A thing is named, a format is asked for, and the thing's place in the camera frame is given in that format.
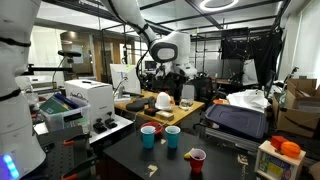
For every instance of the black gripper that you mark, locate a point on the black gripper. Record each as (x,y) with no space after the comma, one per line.
(172,84)

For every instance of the red plastic cup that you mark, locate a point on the red plastic cup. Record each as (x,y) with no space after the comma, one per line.
(197,157)

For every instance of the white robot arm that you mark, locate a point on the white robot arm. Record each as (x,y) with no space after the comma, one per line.
(20,151)

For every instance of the red bowl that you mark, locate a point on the red bowl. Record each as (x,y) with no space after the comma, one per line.
(158,128)

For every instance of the blue cup right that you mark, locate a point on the blue cup right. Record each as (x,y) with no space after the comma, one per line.
(172,136)

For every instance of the blue cup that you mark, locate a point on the blue cup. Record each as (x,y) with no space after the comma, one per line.
(172,136)
(148,133)

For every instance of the orange bowl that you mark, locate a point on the orange bowl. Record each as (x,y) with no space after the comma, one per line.
(220,101)

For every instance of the blue cup left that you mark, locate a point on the blue cup left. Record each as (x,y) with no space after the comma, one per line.
(148,133)

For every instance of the wooden desk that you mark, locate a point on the wooden desk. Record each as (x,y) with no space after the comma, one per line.
(179,114)

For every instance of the tan rectangular box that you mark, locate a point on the tan rectangular box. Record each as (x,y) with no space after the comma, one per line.
(165,115)

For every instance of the white computer monitor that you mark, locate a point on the white computer monitor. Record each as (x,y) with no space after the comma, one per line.
(125,75)

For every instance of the white cardboard box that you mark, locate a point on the white cardboard box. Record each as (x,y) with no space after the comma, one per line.
(97,94)

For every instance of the yellow toy banana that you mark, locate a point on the yellow toy banana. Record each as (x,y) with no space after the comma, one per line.
(187,155)

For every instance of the blue plastic bin lid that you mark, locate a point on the blue plastic bin lid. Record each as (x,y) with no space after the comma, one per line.
(243,120)

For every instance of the black curtain backdrop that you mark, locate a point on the black curtain backdrop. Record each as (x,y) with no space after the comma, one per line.
(263,48)

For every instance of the clear plastic storage bin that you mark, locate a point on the clear plastic storage bin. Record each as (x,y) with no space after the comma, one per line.
(59,115)

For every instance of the red toy block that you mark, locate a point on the red toy block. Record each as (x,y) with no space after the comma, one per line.
(277,141)

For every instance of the brown cardboard box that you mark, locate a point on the brown cardboard box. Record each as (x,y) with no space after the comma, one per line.
(297,110)

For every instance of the wooden toy box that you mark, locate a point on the wooden toy box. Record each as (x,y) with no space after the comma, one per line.
(272,165)

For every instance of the orange toy ball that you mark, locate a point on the orange toy ball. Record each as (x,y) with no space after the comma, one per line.
(290,149)

